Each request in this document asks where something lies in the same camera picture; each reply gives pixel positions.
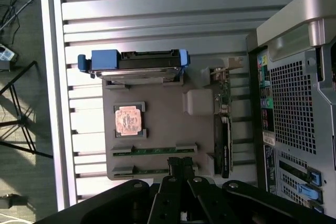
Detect green RAM stick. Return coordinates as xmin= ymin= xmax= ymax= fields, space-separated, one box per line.
xmin=112 ymin=147 xmax=197 ymax=155
xmin=113 ymin=168 xmax=171 ymax=176

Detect black graphics card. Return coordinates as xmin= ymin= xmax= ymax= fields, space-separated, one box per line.
xmin=209 ymin=56 xmax=245 ymax=179

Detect grey parts rack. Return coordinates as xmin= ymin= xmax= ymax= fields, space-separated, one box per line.
xmin=101 ymin=58 xmax=258 ymax=183

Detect copper-coloured CPU chip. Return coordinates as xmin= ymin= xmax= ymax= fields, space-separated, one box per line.
xmin=114 ymin=105 xmax=144 ymax=136

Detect blue expansion slot latch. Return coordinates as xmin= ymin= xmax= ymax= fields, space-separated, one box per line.
xmin=298 ymin=183 xmax=324 ymax=204
xmin=306 ymin=167 xmax=322 ymax=187

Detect grey open PC case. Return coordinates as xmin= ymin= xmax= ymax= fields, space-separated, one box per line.
xmin=245 ymin=0 xmax=336 ymax=216

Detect hard disk in blue caddy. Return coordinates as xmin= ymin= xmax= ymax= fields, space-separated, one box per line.
xmin=77 ymin=49 xmax=190 ymax=82

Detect small grey floor box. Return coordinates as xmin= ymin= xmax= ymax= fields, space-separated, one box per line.
xmin=0 ymin=194 xmax=29 ymax=209

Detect black tripod stand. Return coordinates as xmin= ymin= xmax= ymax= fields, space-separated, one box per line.
xmin=0 ymin=60 xmax=54 ymax=159

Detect black floor cables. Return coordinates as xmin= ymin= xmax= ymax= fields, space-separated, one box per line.
xmin=0 ymin=0 xmax=40 ymax=47

